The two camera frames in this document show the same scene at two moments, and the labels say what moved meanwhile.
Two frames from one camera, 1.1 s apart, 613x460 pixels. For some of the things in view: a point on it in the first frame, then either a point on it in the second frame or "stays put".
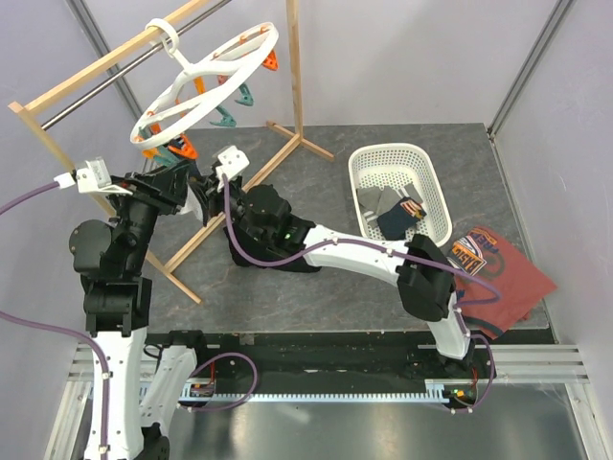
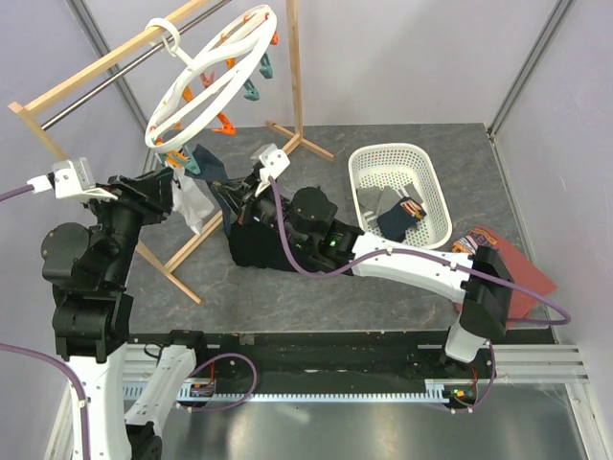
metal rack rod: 64,112 stays put
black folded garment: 269,235 stays put
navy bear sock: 192,165 -> 212,170
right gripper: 212,195 -> 240,194
